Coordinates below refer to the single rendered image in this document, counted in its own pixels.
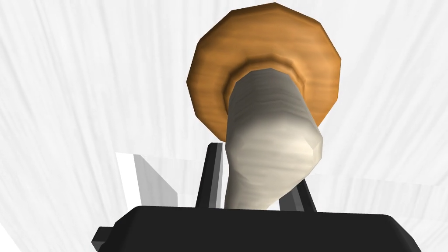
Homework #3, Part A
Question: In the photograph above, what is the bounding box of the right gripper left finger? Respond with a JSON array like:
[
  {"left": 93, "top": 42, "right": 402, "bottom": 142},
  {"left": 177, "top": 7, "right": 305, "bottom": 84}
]
[{"left": 195, "top": 141, "right": 225, "bottom": 210}]

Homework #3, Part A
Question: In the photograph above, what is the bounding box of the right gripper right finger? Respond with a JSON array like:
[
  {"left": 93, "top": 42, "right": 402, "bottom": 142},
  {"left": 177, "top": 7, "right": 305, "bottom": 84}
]
[{"left": 278, "top": 178, "right": 318, "bottom": 213}]

